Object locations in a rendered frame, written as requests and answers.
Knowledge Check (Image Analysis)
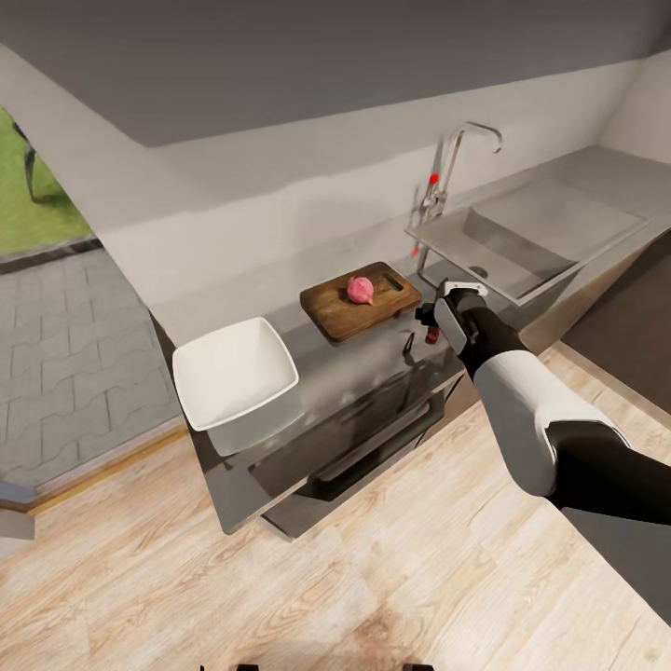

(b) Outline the parer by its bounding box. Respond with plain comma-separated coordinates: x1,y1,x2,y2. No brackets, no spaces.
426,279,448,342

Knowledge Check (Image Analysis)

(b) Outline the vidalia onion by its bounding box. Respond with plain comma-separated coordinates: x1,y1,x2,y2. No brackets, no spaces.
349,276,373,304

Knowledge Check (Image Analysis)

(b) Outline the bowl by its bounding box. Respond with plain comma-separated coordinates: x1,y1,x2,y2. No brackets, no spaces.
172,317,299,431

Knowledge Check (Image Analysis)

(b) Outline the cutting board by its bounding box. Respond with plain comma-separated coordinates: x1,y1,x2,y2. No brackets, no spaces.
300,261,422,342

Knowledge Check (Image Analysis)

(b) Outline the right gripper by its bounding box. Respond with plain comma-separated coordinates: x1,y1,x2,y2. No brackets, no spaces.
415,303,437,327

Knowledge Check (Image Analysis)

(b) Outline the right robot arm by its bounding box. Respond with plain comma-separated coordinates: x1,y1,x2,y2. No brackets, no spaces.
415,281,671,627

